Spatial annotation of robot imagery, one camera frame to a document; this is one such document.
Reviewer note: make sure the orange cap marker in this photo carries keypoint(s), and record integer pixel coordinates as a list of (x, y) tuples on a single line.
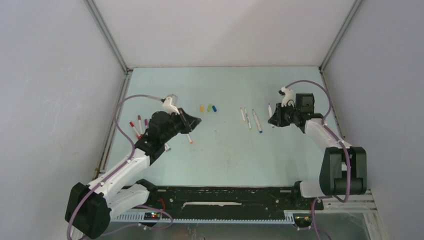
[(189, 138)]

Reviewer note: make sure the light green pen cap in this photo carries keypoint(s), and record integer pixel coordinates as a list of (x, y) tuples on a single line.
[(209, 107)]

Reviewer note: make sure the red pen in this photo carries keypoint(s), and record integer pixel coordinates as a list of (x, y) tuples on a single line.
[(137, 133)]

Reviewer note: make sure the large blue marker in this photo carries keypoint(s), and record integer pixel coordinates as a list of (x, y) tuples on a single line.
[(258, 124)]

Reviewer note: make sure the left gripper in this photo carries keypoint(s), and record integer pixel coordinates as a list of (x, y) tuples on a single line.
[(189, 123)]

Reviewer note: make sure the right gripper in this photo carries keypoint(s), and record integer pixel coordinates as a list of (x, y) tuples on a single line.
[(279, 121)]

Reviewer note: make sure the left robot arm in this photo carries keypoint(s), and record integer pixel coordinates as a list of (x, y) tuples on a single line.
[(92, 206)]

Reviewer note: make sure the maroon pen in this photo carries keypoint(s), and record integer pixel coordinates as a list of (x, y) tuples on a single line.
[(140, 124)]

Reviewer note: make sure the left controller board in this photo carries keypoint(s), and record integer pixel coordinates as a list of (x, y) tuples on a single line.
[(152, 216)]

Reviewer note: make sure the right controller board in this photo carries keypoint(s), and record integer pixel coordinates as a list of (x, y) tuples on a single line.
[(302, 219)]

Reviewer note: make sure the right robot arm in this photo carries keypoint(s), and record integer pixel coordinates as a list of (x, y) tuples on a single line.
[(343, 169)]

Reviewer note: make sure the green cap marker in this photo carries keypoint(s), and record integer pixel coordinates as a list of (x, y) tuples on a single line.
[(167, 147)]

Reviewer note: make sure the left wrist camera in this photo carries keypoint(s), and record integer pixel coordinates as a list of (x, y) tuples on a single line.
[(170, 104)]

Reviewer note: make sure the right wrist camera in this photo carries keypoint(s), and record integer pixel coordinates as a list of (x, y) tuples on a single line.
[(288, 97)]

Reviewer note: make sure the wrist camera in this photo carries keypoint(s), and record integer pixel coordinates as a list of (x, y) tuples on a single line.
[(170, 104), (288, 97)]

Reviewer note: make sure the white cable duct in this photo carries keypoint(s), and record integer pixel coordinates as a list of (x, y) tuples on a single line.
[(137, 217)]

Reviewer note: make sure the controller board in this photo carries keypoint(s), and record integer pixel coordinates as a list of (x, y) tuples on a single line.
[(302, 219), (152, 216)]

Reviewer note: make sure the yellow pen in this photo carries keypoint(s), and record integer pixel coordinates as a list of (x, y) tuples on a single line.
[(243, 115)]

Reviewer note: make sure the light green pen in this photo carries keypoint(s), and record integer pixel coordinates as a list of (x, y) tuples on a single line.
[(247, 119)]

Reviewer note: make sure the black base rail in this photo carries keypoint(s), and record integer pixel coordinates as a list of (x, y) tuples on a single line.
[(240, 203)]

